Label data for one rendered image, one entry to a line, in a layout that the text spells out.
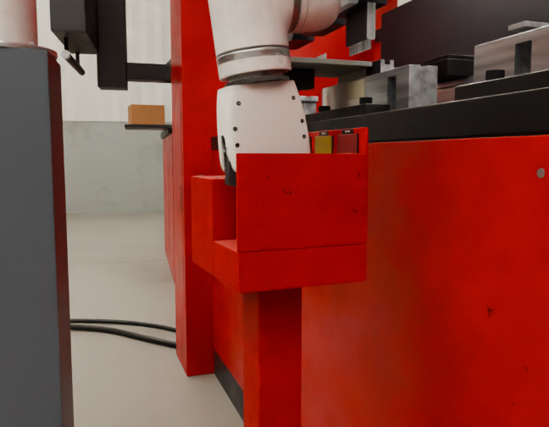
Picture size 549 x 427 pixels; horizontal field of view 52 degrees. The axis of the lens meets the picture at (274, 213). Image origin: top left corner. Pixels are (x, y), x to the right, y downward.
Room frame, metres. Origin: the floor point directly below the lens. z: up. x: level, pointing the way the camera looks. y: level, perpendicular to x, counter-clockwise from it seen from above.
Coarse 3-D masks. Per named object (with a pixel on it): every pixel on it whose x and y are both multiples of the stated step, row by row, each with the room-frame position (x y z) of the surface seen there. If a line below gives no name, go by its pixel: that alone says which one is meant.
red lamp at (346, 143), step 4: (340, 136) 0.70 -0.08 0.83; (344, 136) 0.69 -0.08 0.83; (348, 136) 0.68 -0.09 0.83; (352, 136) 0.67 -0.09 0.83; (356, 136) 0.66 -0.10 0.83; (340, 140) 0.70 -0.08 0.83; (344, 140) 0.69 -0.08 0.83; (348, 140) 0.68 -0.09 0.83; (352, 140) 0.67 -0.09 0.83; (356, 140) 0.66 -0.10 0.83; (340, 144) 0.70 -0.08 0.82; (344, 144) 0.69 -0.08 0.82; (348, 144) 0.68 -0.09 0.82; (352, 144) 0.67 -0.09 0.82; (356, 144) 0.66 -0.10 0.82; (340, 148) 0.70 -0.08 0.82; (344, 148) 0.69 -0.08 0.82; (348, 148) 0.68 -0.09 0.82; (352, 148) 0.67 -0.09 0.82; (356, 148) 0.66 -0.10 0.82; (340, 152) 0.70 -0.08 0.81; (344, 152) 0.69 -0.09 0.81; (348, 152) 0.68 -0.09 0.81; (352, 152) 0.67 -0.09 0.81; (356, 152) 0.66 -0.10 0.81
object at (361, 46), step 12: (348, 12) 1.30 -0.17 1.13; (360, 12) 1.24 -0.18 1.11; (372, 12) 1.22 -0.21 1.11; (348, 24) 1.30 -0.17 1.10; (360, 24) 1.24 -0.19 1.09; (372, 24) 1.22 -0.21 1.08; (348, 36) 1.30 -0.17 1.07; (360, 36) 1.24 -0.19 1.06; (372, 36) 1.22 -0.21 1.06; (360, 48) 1.26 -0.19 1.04
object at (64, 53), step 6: (66, 42) 2.11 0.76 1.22; (66, 48) 2.11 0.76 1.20; (66, 54) 2.08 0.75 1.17; (78, 54) 2.39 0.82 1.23; (66, 60) 2.13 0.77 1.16; (72, 60) 2.17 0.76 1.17; (78, 60) 2.39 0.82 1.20; (72, 66) 2.27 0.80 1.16; (78, 66) 2.32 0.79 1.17; (78, 72) 2.43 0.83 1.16; (84, 72) 2.49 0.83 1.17
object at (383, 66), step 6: (378, 60) 1.16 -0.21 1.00; (384, 60) 1.15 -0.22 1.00; (390, 60) 1.15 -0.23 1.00; (372, 66) 1.18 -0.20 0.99; (378, 66) 1.16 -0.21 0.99; (384, 66) 1.15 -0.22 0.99; (390, 66) 1.15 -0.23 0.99; (366, 72) 1.20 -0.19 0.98; (372, 72) 1.18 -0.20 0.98; (378, 72) 1.16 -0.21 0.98
